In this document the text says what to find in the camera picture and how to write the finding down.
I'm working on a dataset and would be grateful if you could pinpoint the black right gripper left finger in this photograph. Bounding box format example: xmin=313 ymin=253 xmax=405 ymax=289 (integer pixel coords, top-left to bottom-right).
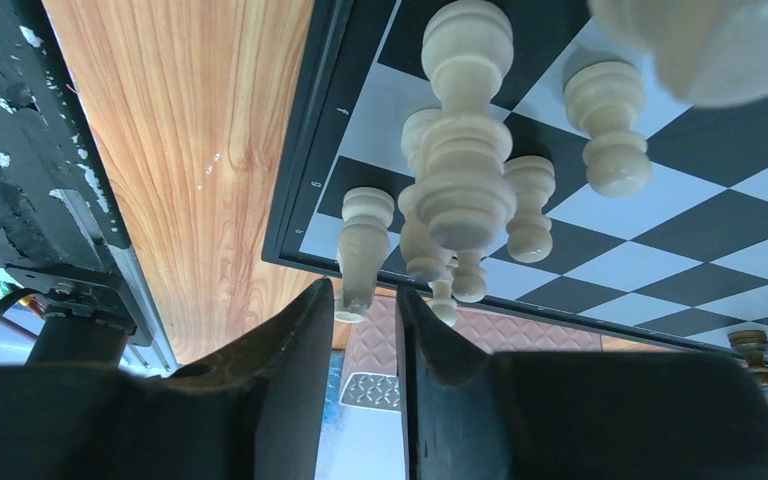
xmin=0 ymin=278 xmax=334 ymax=479

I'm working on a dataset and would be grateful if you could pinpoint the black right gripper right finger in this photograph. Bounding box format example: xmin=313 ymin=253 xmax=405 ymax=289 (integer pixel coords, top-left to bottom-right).
xmin=396 ymin=287 xmax=768 ymax=479

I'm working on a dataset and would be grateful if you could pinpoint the metal tin box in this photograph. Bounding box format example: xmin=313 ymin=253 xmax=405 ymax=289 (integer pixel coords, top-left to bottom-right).
xmin=339 ymin=297 xmax=602 ymax=412

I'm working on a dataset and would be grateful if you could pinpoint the white chess pawn second row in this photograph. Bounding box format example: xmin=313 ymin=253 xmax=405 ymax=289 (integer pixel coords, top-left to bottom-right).
xmin=504 ymin=155 xmax=556 ymax=263
xmin=563 ymin=61 xmax=652 ymax=198
xmin=427 ymin=250 xmax=487 ymax=326

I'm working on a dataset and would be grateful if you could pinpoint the white chess pawn corner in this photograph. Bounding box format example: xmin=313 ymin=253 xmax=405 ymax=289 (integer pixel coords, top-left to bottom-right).
xmin=335 ymin=187 xmax=395 ymax=323

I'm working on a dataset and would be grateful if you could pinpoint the black white chessboard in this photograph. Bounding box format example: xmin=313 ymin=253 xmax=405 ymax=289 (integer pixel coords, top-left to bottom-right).
xmin=263 ymin=1 xmax=768 ymax=351

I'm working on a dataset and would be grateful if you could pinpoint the white chess piece being passed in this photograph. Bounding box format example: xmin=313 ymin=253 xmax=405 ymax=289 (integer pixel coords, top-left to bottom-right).
xmin=588 ymin=1 xmax=768 ymax=108

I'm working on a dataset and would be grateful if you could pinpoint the white chess knight bottom row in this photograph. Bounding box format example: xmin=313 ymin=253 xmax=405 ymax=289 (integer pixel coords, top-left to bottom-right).
xmin=398 ymin=108 xmax=452 ymax=283

